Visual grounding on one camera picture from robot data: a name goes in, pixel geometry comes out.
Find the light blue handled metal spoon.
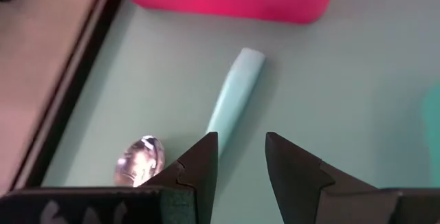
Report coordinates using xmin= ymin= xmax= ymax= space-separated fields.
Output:
xmin=114 ymin=47 xmax=267 ymax=188

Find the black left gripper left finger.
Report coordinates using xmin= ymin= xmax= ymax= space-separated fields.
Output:
xmin=0 ymin=131 xmax=219 ymax=224

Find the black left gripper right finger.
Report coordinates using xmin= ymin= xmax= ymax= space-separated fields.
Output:
xmin=265 ymin=131 xmax=440 ymax=224

